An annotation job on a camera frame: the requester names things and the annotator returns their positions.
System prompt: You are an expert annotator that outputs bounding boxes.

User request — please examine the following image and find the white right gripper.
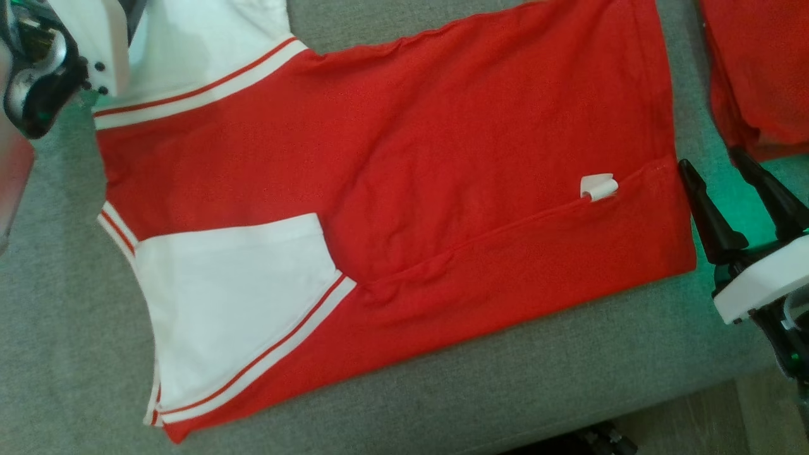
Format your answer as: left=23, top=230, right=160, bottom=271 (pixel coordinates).
left=679, top=149, right=809, bottom=324

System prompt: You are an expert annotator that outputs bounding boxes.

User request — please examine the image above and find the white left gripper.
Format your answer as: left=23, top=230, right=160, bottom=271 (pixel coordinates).
left=47, top=0, right=131, bottom=97

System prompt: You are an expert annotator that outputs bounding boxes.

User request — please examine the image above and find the red jersey with number print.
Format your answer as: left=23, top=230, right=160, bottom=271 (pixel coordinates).
left=698, top=0, right=809, bottom=164

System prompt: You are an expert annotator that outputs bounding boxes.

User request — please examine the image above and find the red shirt with white sleeves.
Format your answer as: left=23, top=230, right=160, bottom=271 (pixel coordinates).
left=94, top=0, right=698, bottom=444

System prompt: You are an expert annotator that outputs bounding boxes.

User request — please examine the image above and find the large grey sofa seat cushion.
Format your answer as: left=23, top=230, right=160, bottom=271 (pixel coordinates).
left=0, top=0, right=809, bottom=455

